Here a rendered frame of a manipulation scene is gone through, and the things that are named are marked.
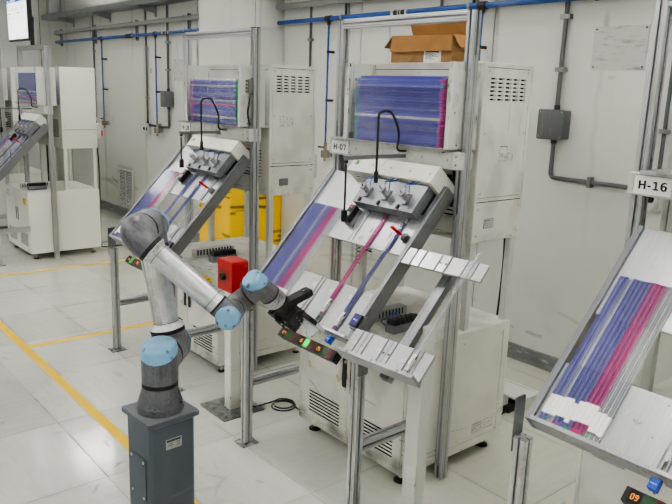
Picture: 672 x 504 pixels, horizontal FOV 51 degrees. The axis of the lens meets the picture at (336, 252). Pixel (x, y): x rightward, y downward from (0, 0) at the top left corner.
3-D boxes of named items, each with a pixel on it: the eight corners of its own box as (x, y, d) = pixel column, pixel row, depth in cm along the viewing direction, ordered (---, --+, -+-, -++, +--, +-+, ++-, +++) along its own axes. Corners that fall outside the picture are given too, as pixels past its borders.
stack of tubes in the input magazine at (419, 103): (439, 148, 269) (444, 75, 263) (352, 138, 307) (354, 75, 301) (461, 147, 277) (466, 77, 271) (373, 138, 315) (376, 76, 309)
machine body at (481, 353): (400, 491, 288) (409, 348, 275) (297, 427, 340) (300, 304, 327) (498, 445, 329) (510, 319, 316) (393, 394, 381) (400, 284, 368)
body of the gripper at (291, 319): (283, 328, 250) (263, 311, 243) (297, 308, 252) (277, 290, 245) (296, 334, 244) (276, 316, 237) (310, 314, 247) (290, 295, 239)
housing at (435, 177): (447, 205, 276) (430, 182, 267) (363, 189, 312) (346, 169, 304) (457, 189, 278) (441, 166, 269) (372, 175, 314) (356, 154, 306)
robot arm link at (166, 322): (150, 374, 236) (117, 215, 225) (163, 357, 251) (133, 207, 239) (185, 370, 235) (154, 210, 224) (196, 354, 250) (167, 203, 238)
